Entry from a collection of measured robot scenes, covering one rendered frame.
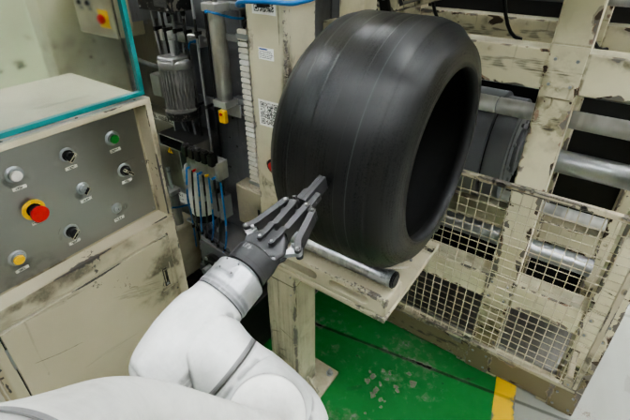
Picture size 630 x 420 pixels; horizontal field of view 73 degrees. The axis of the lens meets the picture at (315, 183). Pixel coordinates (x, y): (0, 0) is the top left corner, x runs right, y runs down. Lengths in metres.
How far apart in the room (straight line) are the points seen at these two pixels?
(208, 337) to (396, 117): 0.48
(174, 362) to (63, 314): 0.72
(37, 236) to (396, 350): 1.52
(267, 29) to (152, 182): 0.58
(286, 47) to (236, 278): 0.61
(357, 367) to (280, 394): 1.44
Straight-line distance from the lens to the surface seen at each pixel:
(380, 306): 1.11
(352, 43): 0.89
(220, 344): 0.64
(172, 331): 0.63
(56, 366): 1.40
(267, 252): 0.71
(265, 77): 1.14
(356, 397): 1.96
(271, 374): 0.62
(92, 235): 1.31
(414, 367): 2.07
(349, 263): 1.12
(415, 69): 0.83
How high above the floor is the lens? 1.64
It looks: 31 degrees down
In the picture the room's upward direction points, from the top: straight up
